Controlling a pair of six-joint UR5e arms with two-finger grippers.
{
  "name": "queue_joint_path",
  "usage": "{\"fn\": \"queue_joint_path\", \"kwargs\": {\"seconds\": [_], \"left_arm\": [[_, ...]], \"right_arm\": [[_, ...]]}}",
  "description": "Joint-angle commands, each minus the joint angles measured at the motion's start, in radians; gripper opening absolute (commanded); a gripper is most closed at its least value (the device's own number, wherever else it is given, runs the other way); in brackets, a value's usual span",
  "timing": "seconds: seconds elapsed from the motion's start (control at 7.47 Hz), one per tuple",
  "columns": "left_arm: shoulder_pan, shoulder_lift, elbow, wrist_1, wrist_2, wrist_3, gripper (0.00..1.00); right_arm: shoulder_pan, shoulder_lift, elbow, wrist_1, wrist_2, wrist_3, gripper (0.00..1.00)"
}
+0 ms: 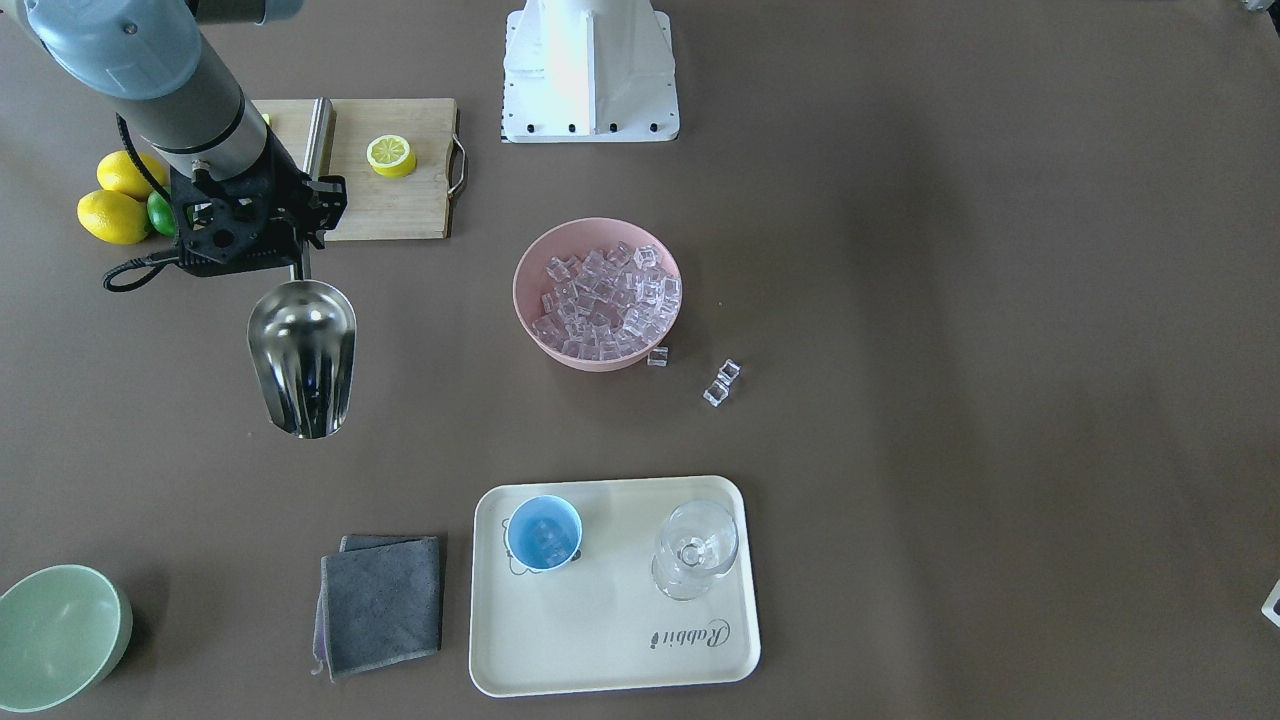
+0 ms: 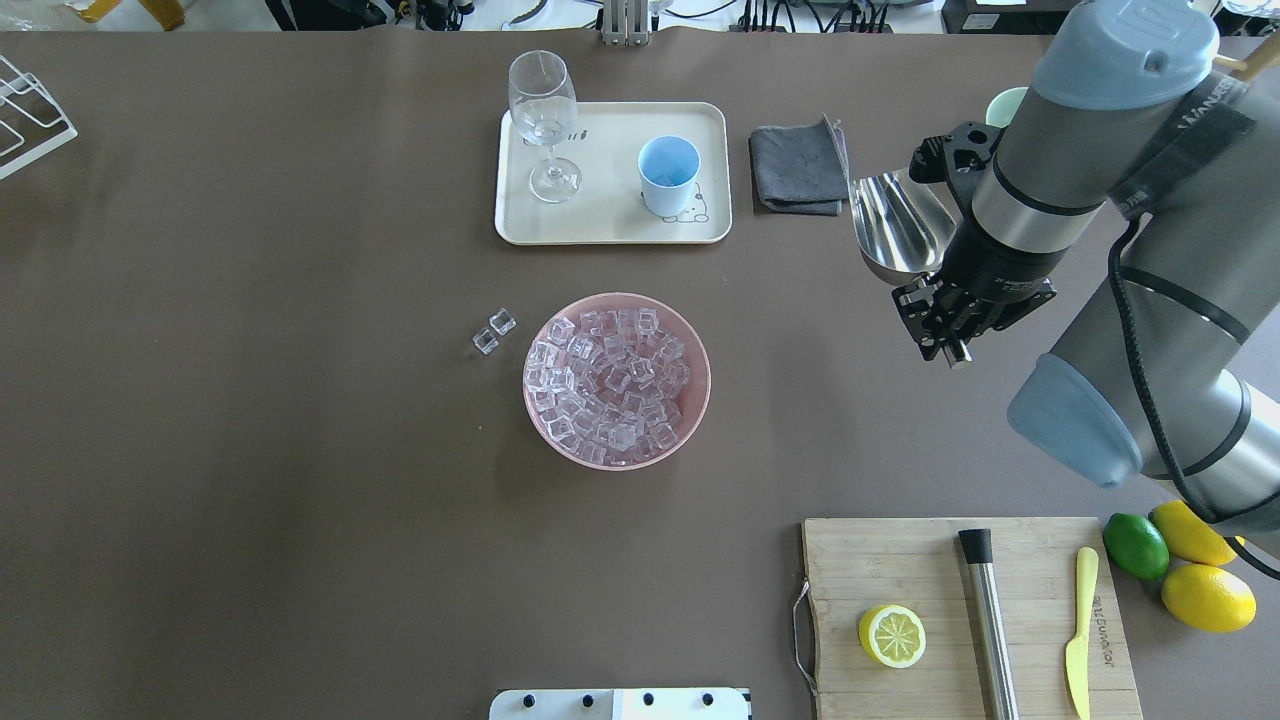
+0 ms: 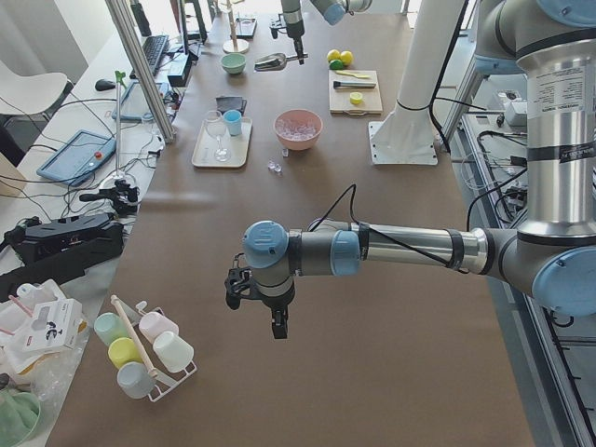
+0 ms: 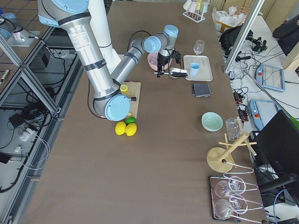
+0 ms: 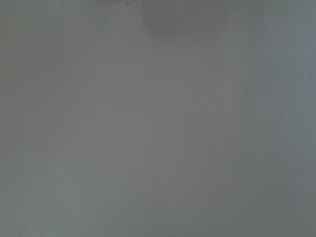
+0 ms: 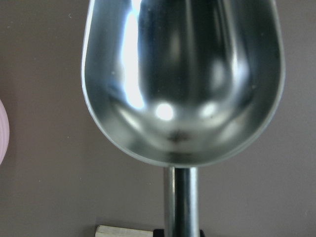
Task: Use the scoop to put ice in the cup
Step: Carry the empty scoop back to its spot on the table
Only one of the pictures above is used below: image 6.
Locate steel ice scoop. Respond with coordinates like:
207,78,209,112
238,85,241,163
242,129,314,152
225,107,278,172
81,0,285,237

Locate bamboo cutting board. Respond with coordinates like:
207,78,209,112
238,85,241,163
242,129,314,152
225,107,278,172
95,225,153,237

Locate pink bowl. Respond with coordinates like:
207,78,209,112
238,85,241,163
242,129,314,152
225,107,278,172
0,101,10,163

